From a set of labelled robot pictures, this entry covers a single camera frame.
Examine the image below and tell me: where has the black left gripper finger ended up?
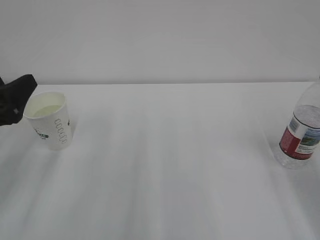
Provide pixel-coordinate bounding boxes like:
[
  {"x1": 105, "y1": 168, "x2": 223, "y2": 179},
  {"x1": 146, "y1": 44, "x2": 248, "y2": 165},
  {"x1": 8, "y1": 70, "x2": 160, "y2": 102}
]
[{"x1": 0, "y1": 74, "x2": 37, "y2": 126}]

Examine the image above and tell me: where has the white paper cup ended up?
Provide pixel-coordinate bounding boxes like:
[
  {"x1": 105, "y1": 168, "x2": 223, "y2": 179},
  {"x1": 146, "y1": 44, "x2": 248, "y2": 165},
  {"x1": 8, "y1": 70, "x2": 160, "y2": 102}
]
[{"x1": 23, "y1": 91, "x2": 73, "y2": 151}]

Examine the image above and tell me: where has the clear plastic water bottle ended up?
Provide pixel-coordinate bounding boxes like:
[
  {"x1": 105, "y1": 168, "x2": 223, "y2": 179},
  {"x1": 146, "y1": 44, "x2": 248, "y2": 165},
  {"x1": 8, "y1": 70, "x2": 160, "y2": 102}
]
[{"x1": 272, "y1": 81, "x2": 320, "y2": 169}]

